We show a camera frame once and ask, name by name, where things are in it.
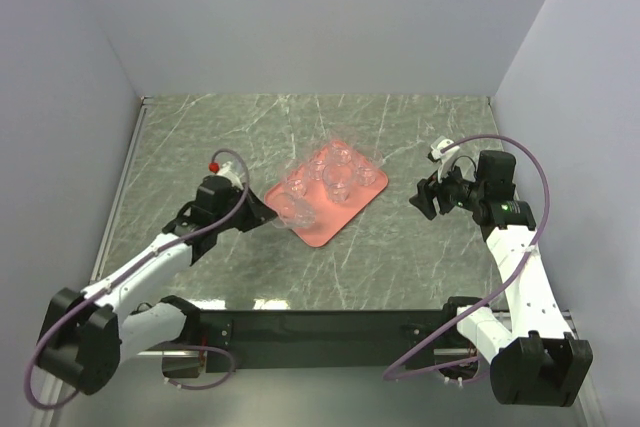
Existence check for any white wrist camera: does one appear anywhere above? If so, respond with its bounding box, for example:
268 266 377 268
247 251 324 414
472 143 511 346
428 137 459 182
209 161 243 186

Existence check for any aluminium front frame rail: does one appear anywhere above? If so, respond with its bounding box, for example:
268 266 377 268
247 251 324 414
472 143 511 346
29 376 166 427

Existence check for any pink plastic tray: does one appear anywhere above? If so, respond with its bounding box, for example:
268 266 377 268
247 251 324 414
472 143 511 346
264 142 389 248

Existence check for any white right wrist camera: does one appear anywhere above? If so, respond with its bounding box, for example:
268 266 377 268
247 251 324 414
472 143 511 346
428 137 459 182

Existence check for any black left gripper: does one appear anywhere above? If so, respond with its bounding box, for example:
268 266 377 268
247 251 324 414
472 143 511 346
214 181 277 232

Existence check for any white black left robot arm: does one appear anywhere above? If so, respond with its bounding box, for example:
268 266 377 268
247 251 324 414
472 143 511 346
33 174 277 395

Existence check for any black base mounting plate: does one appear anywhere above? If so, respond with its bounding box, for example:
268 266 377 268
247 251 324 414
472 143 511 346
174 308 452 369

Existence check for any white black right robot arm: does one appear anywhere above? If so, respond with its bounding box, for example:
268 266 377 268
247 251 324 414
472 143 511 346
410 140 593 407

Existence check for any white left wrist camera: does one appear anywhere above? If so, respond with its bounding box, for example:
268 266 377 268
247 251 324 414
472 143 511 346
209 161 243 186

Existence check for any clear faceted glass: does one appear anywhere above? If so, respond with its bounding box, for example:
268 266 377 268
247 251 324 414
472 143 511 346
352 145 384 186
322 163 354 203
307 147 328 181
327 126 357 164
271 193 316 229
281 163 309 198

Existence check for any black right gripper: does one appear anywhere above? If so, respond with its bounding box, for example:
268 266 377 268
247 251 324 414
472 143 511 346
409 157 486 220

